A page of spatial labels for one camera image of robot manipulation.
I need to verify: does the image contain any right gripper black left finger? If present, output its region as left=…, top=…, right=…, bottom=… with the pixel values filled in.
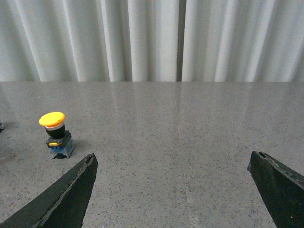
left=0, top=154, right=98, bottom=228

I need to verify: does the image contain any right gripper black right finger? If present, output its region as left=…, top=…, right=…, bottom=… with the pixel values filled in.
left=247, top=151, right=304, bottom=228

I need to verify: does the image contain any yellow mushroom push button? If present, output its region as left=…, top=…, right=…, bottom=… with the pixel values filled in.
left=39, top=112, right=75, bottom=159

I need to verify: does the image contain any white pleated curtain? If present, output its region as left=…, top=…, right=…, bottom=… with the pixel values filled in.
left=0, top=0, right=304, bottom=82

